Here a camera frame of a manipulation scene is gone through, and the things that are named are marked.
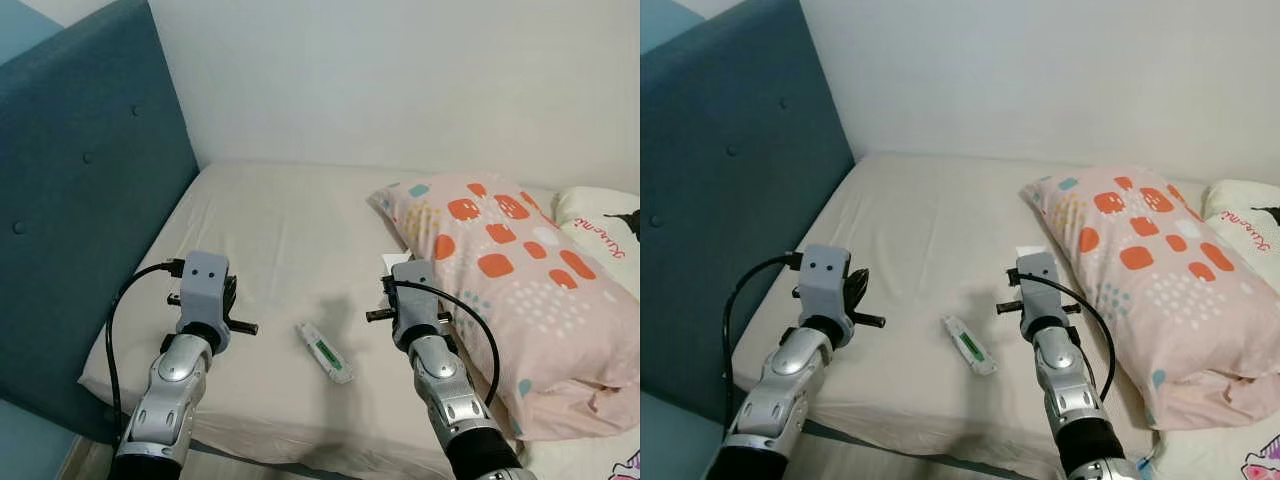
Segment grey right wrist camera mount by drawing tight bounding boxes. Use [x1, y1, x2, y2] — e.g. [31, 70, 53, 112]
[388, 259, 441, 336]
[1016, 252, 1061, 326]

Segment pink pillow with orange patches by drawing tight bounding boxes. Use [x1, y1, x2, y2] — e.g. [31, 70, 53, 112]
[368, 172, 640, 443]
[1022, 165, 1280, 431]

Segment beige sheeted mattress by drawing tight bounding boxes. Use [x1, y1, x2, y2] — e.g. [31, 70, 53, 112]
[732, 152, 1280, 480]
[78, 160, 640, 480]

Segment white green snack package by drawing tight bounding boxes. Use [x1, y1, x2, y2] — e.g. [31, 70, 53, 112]
[297, 321, 356, 385]
[941, 314, 999, 377]

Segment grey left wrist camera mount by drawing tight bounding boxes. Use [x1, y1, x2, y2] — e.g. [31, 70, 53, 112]
[178, 251, 233, 331]
[798, 243, 853, 326]

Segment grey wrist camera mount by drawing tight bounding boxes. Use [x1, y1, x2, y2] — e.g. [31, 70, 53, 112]
[178, 251, 233, 331]
[388, 259, 441, 336]
[798, 243, 853, 326]
[1016, 252, 1061, 326]

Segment blue upholstered headboard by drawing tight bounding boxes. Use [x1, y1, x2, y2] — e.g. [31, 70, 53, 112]
[0, 0, 201, 446]
[640, 0, 857, 426]

